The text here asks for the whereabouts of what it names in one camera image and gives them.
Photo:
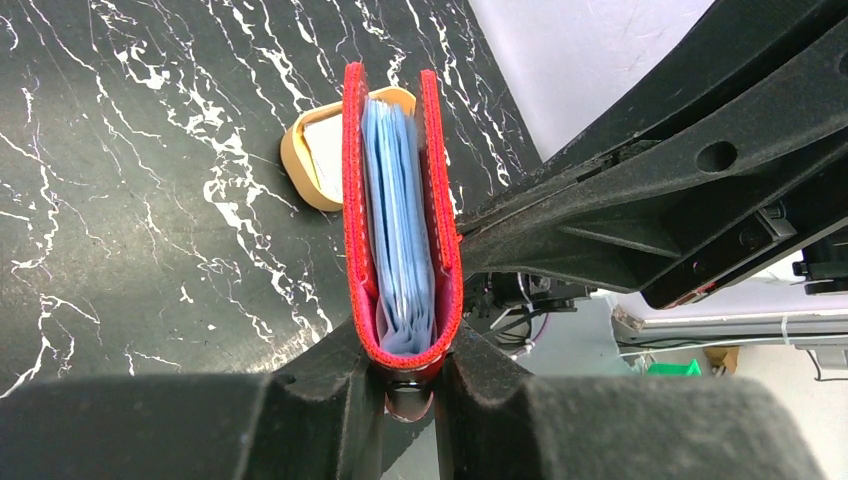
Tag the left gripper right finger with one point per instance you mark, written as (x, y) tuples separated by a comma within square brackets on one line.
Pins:
[(496, 420)]

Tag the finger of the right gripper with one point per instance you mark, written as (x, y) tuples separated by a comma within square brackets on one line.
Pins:
[(719, 189), (590, 76)]

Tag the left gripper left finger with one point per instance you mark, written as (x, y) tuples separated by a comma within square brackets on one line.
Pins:
[(317, 417)]

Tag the red leather card holder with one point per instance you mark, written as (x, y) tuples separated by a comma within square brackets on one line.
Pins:
[(402, 246)]

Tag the tan oval card tray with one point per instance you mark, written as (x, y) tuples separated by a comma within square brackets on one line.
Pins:
[(296, 159)]

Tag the cards in tray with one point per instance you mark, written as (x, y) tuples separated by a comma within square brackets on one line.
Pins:
[(324, 140)]

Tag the green plastic bin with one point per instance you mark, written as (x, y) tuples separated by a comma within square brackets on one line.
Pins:
[(692, 368)]

